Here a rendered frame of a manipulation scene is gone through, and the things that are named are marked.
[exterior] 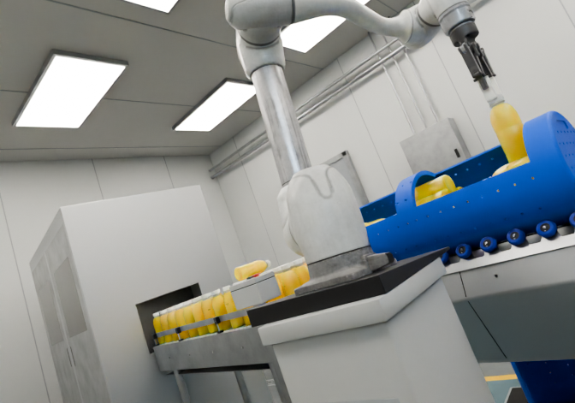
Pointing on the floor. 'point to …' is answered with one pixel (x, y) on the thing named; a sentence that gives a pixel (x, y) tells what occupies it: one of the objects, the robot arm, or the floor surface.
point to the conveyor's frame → (217, 358)
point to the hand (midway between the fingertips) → (490, 90)
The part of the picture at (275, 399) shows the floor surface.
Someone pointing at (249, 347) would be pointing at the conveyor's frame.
